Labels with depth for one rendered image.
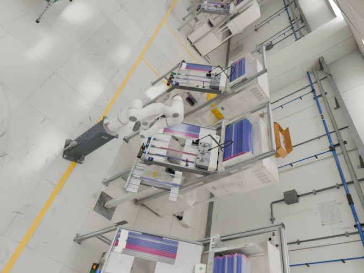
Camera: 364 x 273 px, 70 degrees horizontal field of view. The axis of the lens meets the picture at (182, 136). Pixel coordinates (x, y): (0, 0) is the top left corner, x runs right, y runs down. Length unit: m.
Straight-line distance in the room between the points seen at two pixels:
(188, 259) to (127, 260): 0.47
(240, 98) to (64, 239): 2.77
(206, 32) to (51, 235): 5.58
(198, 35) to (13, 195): 5.51
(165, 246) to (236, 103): 2.36
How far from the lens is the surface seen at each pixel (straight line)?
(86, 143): 2.84
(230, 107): 3.95
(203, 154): 2.82
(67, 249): 2.94
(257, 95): 3.83
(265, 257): 2.13
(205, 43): 7.04
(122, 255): 2.28
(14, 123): 3.07
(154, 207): 3.50
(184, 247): 2.30
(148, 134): 2.48
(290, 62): 5.57
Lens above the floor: 2.60
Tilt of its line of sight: 33 degrees down
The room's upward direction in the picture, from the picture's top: 63 degrees clockwise
